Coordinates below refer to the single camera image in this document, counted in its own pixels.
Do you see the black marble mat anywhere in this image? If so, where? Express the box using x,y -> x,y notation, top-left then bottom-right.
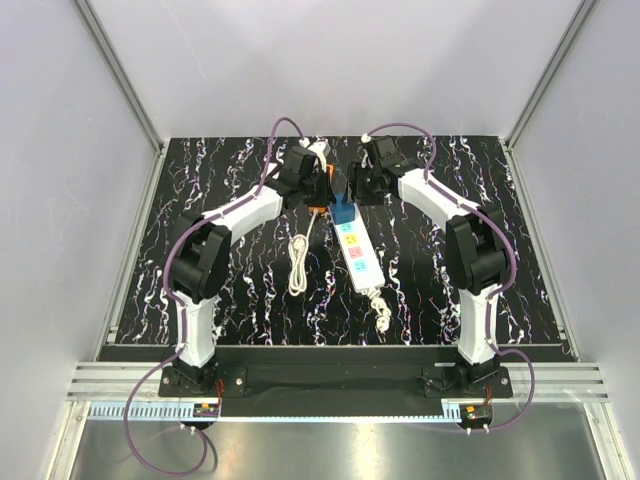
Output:
110,135 -> 560,346

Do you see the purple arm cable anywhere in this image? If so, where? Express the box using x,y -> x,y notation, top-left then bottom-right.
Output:
362,123 -> 539,434
122,117 -> 311,476

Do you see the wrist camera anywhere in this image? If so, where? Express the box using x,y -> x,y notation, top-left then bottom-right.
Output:
298,138 -> 331,171
361,133 -> 376,169

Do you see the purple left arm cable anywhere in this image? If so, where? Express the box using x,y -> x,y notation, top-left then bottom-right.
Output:
122,117 -> 311,476

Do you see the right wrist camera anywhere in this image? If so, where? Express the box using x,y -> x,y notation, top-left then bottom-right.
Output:
361,133 -> 376,169

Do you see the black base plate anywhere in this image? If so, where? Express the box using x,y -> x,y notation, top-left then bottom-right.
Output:
159,346 -> 513,414

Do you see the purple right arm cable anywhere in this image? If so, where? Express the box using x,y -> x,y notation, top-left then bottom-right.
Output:
362,123 -> 539,434

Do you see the white strip cord bundle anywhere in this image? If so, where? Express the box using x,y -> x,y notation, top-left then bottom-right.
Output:
367,289 -> 392,334

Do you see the blue cube adapter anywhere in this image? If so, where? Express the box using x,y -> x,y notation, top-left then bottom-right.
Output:
331,193 -> 355,225

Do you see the white power strip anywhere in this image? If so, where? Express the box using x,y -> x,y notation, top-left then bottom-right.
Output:
332,205 -> 385,294

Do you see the white orange-strip cord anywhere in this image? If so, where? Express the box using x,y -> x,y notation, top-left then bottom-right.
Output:
287,209 -> 321,297

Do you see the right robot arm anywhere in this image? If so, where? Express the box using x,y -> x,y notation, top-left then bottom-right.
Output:
346,134 -> 516,397

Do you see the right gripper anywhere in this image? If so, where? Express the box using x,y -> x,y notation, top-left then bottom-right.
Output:
341,163 -> 385,208

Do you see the orange power strip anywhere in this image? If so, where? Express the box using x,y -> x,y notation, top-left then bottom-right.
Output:
306,164 -> 335,213

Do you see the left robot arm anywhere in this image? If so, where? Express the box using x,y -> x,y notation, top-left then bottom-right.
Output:
164,140 -> 335,396

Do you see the slotted cable duct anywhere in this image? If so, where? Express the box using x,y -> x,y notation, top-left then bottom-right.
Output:
88,401 -> 492,425

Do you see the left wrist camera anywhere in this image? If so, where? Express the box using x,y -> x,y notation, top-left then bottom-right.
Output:
298,138 -> 331,171

